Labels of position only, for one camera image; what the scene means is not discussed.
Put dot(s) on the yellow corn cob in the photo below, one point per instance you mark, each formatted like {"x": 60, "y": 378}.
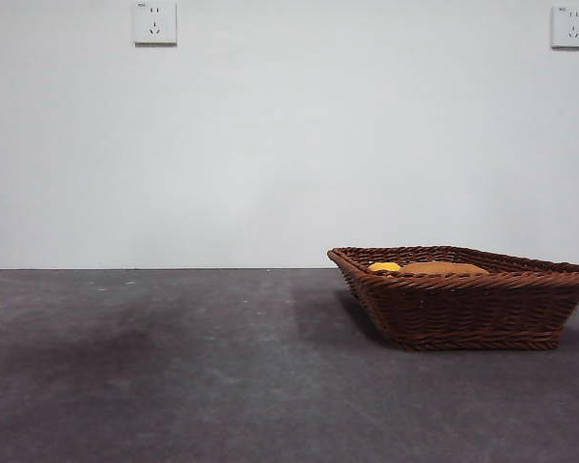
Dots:
{"x": 385, "y": 266}

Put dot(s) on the brown potato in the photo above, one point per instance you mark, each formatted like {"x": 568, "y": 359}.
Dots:
{"x": 444, "y": 268}

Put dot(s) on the brown wicker basket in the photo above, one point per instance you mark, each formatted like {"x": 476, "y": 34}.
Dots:
{"x": 463, "y": 313}

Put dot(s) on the white wall socket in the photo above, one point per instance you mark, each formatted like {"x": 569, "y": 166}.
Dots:
{"x": 155, "y": 23}
{"x": 571, "y": 26}

